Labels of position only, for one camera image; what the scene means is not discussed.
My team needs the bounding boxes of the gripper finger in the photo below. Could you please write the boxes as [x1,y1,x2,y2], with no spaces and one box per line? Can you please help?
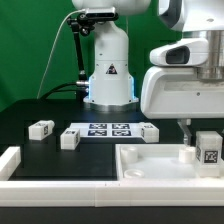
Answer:
[177,119,192,146]

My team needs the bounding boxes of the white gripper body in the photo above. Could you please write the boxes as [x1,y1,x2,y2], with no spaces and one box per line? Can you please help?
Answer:
[140,38,224,119]

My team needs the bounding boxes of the white square table top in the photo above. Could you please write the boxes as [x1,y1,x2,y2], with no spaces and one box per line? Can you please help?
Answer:
[115,144,224,181]

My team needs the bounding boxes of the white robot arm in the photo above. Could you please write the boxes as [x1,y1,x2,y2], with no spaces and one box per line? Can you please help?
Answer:
[72,0,224,119]

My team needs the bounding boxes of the marker tag sheet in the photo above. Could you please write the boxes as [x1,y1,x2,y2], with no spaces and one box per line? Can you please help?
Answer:
[70,123,141,138]

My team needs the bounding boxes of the white U-shaped fence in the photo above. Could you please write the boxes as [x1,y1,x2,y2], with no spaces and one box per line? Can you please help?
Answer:
[0,147,224,207]

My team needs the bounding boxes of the black cables at base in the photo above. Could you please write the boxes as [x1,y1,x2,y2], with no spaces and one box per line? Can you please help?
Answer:
[39,80,90,100]

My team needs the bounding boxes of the camera on mount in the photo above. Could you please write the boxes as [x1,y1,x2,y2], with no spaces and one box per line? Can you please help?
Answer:
[85,7,116,20]

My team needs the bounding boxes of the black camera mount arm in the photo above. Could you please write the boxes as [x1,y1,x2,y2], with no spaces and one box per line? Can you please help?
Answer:
[67,13,95,101]

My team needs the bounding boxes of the white cable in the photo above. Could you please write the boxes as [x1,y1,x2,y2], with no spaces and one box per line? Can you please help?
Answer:
[36,9,88,100]

